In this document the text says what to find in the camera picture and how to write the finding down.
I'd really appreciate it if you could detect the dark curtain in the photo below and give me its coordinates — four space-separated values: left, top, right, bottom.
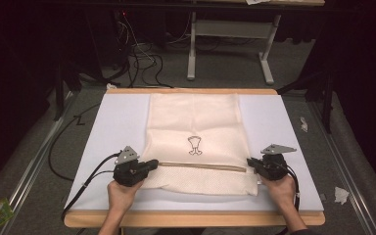
0 0 58 199
321 0 376 205

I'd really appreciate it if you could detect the thick black gripper cable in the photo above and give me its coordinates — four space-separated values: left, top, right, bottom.
61 152 122 223

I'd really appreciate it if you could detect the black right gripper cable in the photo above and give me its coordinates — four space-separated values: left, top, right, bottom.
284 164 302 212

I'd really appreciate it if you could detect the black floor cable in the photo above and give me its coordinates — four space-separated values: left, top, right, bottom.
47 102 103 182

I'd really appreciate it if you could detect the white mesh laundry bag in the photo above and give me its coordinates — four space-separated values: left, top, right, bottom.
140 93 260 197

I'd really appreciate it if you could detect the white metal desk frame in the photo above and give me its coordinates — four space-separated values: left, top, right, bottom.
186 12 282 86

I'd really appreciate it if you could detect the person's left hand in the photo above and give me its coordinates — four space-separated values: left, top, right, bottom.
107 178 145 213

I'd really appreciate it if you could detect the person's right hand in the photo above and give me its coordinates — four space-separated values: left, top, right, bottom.
259 173 297 211

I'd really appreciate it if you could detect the bundle of floor cables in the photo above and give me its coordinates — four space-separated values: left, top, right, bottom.
110 11 174 90

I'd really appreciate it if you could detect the black stand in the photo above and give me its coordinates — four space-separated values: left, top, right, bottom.
52 60 83 122
276 70 338 134

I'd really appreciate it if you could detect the aluminium floor rail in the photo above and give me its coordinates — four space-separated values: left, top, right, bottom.
6 90 76 213
307 100 376 235

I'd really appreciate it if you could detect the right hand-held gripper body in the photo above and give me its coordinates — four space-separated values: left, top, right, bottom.
259 143 298 181

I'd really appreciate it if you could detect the white table mat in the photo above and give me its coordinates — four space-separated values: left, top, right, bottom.
64 93 325 213

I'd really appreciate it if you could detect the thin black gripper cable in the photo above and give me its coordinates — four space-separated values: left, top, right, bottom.
82 169 116 189

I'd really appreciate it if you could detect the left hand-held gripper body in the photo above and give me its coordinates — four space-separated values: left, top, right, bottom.
112 145 150 188

